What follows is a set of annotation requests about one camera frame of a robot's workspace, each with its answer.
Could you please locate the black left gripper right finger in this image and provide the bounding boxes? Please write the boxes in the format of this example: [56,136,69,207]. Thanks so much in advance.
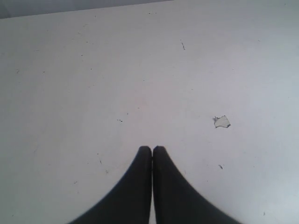
[152,146,238,224]

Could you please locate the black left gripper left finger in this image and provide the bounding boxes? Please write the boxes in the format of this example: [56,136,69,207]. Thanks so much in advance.
[71,146,152,224]

